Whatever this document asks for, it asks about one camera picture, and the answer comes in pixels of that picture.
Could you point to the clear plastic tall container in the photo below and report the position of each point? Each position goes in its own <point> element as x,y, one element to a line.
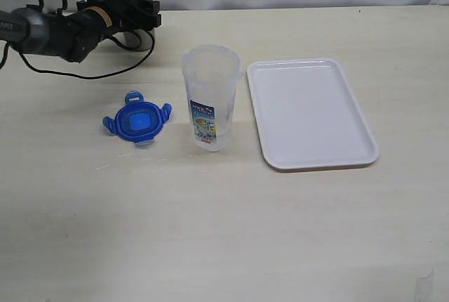
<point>211,74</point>

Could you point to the white rectangular plastic tray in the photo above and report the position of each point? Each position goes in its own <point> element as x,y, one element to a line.
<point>308,117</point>

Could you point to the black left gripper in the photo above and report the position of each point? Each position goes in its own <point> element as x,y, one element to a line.
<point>113,16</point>

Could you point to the blue plastic lid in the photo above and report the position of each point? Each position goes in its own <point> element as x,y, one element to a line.
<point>138,121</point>

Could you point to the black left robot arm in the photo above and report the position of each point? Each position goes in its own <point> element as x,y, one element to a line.
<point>72,37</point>

